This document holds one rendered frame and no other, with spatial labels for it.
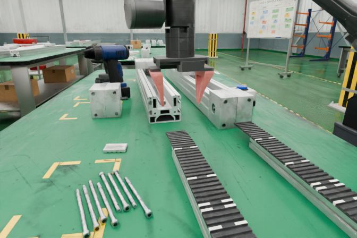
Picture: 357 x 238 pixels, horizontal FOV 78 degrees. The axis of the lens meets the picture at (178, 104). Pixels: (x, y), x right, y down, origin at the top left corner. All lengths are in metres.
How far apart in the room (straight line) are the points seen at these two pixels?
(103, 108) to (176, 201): 0.45
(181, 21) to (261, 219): 0.34
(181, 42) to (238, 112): 0.31
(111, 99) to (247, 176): 0.47
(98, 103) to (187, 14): 0.44
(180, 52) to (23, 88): 2.68
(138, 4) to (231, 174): 0.35
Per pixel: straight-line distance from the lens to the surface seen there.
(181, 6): 0.42
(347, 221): 0.41
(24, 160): 0.59
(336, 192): 0.43
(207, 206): 0.34
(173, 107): 0.67
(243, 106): 0.65
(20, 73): 2.98
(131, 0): 0.40
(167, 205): 0.39
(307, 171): 0.45
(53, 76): 4.52
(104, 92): 0.73
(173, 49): 0.42
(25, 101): 3.04
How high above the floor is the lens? 1.04
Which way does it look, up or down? 17 degrees down
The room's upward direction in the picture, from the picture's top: straight up
